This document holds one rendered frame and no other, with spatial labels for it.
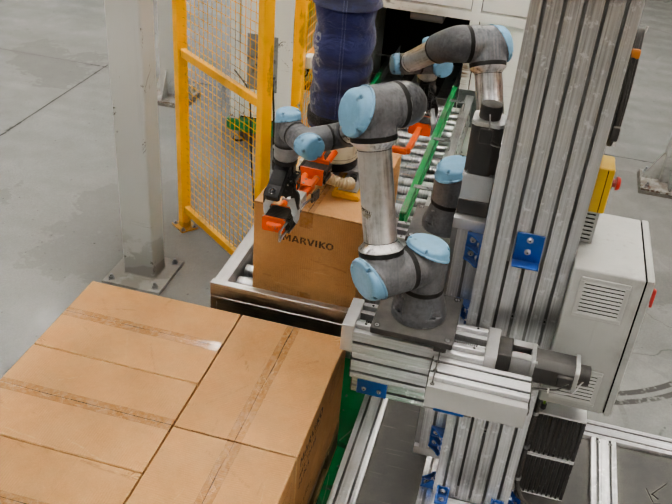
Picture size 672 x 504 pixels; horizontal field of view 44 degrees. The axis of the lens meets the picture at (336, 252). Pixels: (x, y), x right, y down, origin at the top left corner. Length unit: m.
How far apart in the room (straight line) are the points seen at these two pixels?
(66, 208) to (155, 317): 1.91
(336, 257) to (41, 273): 1.84
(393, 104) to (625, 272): 0.77
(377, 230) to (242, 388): 0.91
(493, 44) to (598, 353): 0.98
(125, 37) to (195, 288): 1.25
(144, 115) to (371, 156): 1.90
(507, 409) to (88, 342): 1.46
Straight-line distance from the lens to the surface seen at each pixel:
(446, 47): 2.65
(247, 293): 3.06
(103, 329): 3.01
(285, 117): 2.39
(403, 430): 3.13
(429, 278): 2.15
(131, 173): 3.91
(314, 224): 2.89
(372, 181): 2.01
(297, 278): 3.04
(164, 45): 6.06
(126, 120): 3.80
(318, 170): 2.80
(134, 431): 2.62
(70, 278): 4.26
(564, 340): 2.39
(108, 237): 4.55
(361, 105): 1.95
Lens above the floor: 2.38
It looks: 33 degrees down
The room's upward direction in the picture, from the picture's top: 5 degrees clockwise
